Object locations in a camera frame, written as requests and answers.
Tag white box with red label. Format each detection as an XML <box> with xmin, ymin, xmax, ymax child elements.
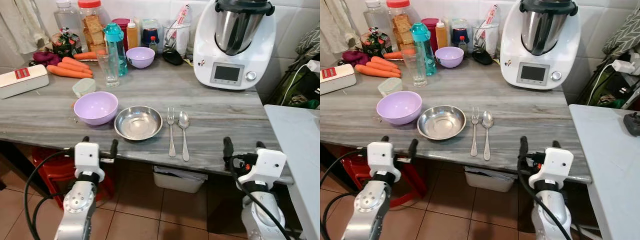
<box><xmin>0</xmin><ymin>63</ymin><xmax>50</xmax><ymax>100</ymax></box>
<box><xmin>320</xmin><ymin>63</ymin><xmax>357</xmax><ymax>96</ymax></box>

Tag grey leaf pattern cloth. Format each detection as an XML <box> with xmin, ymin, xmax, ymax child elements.
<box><xmin>294</xmin><ymin>24</ymin><xmax>321</xmax><ymax>59</ymax></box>
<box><xmin>601</xmin><ymin>15</ymin><xmax>640</xmax><ymax>58</ymax></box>

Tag clear bag of vegetables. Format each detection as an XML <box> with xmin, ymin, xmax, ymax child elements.
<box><xmin>359</xmin><ymin>26</ymin><xmax>392</xmax><ymax>58</ymax></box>
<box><xmin>50</xmin><ymin>27</ymin><xmax>83</xmax><ymax>59</ymax></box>

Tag stainless steel bowl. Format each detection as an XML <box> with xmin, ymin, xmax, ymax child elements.
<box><xmin>113</xmin><ymin>105</ymin><xmax>164</xmax><ymax>142</ymax></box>
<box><xmin>416</xmin><ymin>104</ymin><xmax>468</xmax><ymax>141</ymax></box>

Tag clear drinking glass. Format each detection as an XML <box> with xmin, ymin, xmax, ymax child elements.
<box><xmin>401</xmin><ymin>47</ymin><xmax>429</xmax><ymax>89</ymax></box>
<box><xmin>96</xmin><ymin>47</ymin><xmax>121</xmax><ymax>89</ymax></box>

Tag white plastic bin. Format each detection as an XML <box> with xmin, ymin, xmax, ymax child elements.
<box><xmin>463</xmin><ymin>165</ymin><xmax>518</xmax><ymax>194</ymax></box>
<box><xmin>152</xmin><ymin>164</ymin><xmax>209</xmax><ymax>195</ymax></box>

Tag green bag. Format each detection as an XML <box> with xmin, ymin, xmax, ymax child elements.
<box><xmin>270</xmin><ymin>56</ymin><xmax>321</xmax><ymax>109</ymax></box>
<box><xmin>575</xmin><ymin>62</ymin><xmax>640</xmax><ymax>108</ymax></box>

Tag silver metal fork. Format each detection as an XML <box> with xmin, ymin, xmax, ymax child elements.
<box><xmin>469</xmin><ymin>106</ymin><xmax>481</xmax><ymax>158</ymax></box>
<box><xmin>166</xmin><ymin>106</ymin><xmax>177</xmax><ymax>158</ymax></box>

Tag white cabinet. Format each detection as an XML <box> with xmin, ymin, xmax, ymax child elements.
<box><xmin>568</xmin><ymin>103</ymin><xmax>640</xmax><ymax>240</ymax></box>
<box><xmin>263</xmin><ymin>103</ymin><xmax>321</xmax><ymax>240</ymax></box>

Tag pale hanging cloth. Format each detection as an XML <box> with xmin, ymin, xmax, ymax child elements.
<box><xmin>320</xmin><ymin>0</ymin><xmax>357</xmax><ymax>55</ymax></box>
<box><xmin>0</xmin><ymin>0</ymin><xmax>49</xmax><ymax>56</ymax></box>

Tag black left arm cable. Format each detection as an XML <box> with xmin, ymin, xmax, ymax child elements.
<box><xmin>23</xmin><ymin>149</ymin><xmax>77</xmax><ymax>240</ymax></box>
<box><xmin>320</xmin><ymin>149</ymin><xmax>370</xmax><ymax>240</ymax></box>

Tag dark red canister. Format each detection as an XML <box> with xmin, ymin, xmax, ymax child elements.
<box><xmin>420</xmin><ymin>17</ymin><xmax>441</xmax><ymax>50</ymax></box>
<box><xmin>111</xmin><ymin>18</ymin><xmax>132</xmax><ymax>51</ymax></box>

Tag clear plastic bottle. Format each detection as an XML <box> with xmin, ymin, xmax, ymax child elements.
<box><xmin>362</xmin><ymin>0</ymin><xmax>390</xmax><ymax>36</ymax></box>
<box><xmin>53</xmin><ymin>0</ymin><xmax>81</xmax><ymax>37</ymax></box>

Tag black remote controller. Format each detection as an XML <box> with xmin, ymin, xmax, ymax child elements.
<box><xmin>623</xmin><ymin>112</ymin><xmax>640</xmax><ymax>137</ymax></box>

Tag plastic jar with red lid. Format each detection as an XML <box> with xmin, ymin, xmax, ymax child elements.
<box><xmin>77</xmin><ymin>0</ymin><xmax>109</xmax><ymax>54</ymax></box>
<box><xmin>385</xmin><ymin>0</ymin><xmax>416</xmax><ymax>52</ymax></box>

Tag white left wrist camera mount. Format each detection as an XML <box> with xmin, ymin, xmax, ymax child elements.
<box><xmin>367</xmin><ymin>141</ymin><xmax>402</xmax><ymax>184</ymax></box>
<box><xmin>74</xmin><ymin>142</ymin><xmax>106</xmax><ymax>184</ymax></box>

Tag silver metal spoon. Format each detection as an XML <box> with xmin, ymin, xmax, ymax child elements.
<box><xmin>481</xmin><ymin>110</ymin><xmax>495</xmax><ymax>162</ymax></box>
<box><xmin>177</xmin><ymin>110</ymin><xmax>191</xmax><ymax>162</ymax></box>

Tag white charger cable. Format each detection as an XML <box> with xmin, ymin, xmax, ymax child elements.
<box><xmin>279</xmin><ymin>62</ymin><xmax>314</xmax><ymax>106</ymax></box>
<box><xmin>588</xmin><ymin>62</ymin><xmax>618</xmax><ymax>106</ymax></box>

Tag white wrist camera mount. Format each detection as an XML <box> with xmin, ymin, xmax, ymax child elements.
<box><xmin>238</xmin><ymin>147</ymin><xmax>288</xmax><ymax>191</ymax></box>
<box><xmin>528</xmin><ymin>147</ymin><xmax>575</xmax><ymax>191</ymax></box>
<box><xmin>74</xmin><ymin>142</ymin><xmax>106</xmax><ymax>184</ymax></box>
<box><xmin>367</xmin><ymin>141</ymin><xmax>402</xmax><ymax>184</ymax></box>

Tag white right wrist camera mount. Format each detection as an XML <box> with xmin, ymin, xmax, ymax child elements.
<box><xmin>238</xmin><ymin>147</ymin><xmax>288</xmax><ymax>191</ymax></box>
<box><xmin>528</xmin><ymin>147</ymin><xmax>575</xmax><ymax>191</ymax></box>

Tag clear jar with blue contents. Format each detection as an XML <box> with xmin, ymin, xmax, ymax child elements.
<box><xmin>141</xmin><ymin>18</ymin><xmax>161</xmax><ymax>49</ymax></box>
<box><xmin>450</xmin><ymin>18</ymin><xmax>471</xmax><ymax>48</ymax></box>

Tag white food processor steel jug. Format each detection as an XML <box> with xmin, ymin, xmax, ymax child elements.
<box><xmin>499</xmin><ymin>0</ymin><xmax>583</xmax><ymax>91</ymax></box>
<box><xmin>192</xmin><ymin>0</ymin><xmax>277</xmax><ymax>91</ymax></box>

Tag purple sweet potatoes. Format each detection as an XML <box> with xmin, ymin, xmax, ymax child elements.
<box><xmin>32</xmin><ymin>49</ymin><xmax>62</xmax><ymax>68</ymax></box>
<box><xmin>341</xmin><ymin>49</ymin><xmax>371</xmax><ymax>67</ymax></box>

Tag orange sauce squeeze bottle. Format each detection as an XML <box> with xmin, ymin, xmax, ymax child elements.
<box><xmin>435</xmin><ymin>21</ymin><xmax>449</xmax><ymax>50</ymax></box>
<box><xmin>125</xmin><ymin>21</ymin><xmax>140</xmax><ymax>50</ymax></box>

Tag small purple bowl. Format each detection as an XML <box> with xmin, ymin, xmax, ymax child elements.
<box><xmin>125</xmin><ymin>46</ymin><xmax>156</xmax><ymax>70</ymax></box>
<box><xmin>434</xmin><ymin>46</ymin><xmax>465</xmax><ymax>69</ymax></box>

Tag teal plastic water bottle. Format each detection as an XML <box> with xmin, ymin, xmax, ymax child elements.
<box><xmin>409</xmin><ymin>22</ymin><xmax>437</xmax><ymax>77</ymax></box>
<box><xmin>103</xmin><ymin>22</ymin><xmax>129</xmax><ymax>77</ymax></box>

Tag black rounded object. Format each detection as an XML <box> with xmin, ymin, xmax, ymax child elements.
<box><xmin>471</xmin><ymin>47</ymin><xmax>495</xmax><ymax>66</ymax></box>
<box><xmin>162</xmin><ymin>48</ymin><xmax>185</xmax><ymax>66</ymax></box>

